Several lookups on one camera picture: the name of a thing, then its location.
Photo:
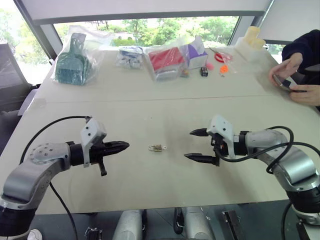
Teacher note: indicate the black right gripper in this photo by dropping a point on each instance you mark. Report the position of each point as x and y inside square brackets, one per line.
[221, 147]

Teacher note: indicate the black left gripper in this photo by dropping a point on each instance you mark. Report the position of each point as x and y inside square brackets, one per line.
[98, 151]

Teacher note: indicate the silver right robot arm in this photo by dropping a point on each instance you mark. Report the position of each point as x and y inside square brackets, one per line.
[292, 165]

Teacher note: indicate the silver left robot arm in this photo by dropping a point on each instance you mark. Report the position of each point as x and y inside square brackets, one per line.
[32, 170]

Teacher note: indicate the person's right hand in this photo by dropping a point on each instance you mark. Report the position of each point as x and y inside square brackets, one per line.
[285, 67]

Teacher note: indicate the person's left hand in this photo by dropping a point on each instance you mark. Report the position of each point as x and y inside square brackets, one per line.
[307, 96]

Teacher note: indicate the small colourful trinket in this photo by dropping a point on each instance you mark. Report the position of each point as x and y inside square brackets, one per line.
[185, 73]

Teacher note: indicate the small black box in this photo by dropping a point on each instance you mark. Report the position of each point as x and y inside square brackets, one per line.
[204, 71]

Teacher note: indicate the silver rounded robot leg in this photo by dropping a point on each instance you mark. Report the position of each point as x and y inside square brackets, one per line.
[128, 225]
[197, 223]

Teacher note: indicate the pink small object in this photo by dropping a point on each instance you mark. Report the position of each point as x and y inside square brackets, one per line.
[210, 66]

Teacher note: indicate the orange round object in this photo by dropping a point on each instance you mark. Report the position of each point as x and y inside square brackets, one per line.
[224, 69]

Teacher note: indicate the purple tissue box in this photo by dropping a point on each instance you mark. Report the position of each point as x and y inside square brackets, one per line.
[196, 56]

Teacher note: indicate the blue white items in bag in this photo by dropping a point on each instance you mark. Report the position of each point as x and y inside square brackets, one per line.
[128, 58]

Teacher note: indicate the red box in plastic bag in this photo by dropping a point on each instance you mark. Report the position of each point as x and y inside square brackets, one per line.
[165, 61]

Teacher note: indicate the green scoop in plastic bag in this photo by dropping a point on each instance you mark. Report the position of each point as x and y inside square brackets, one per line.
[71, 65]

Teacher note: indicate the bag with yellow sponges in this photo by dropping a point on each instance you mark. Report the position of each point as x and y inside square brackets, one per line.
[246, 51]

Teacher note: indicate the smartphone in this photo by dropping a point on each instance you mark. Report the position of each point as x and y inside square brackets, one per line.
[287, 83]

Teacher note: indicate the white shoe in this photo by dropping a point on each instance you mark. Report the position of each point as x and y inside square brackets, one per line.
[35, 235]

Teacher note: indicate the black chair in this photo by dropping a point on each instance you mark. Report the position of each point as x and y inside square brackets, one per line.
[11, 82]

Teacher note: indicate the person's dark sleeved body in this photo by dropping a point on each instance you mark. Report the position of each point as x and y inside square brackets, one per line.
[306, 47]

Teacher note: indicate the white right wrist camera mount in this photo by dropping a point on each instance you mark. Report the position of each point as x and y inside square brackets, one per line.
[221, 127]

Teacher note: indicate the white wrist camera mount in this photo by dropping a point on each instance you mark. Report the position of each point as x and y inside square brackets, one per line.
[90, 131]
[221, 127]

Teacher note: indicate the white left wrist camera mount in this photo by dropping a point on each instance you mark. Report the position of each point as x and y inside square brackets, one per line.
[90, 131]

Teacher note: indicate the black metal bracket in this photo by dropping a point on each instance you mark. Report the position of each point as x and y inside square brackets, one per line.
[93, 233]
[232, 225]

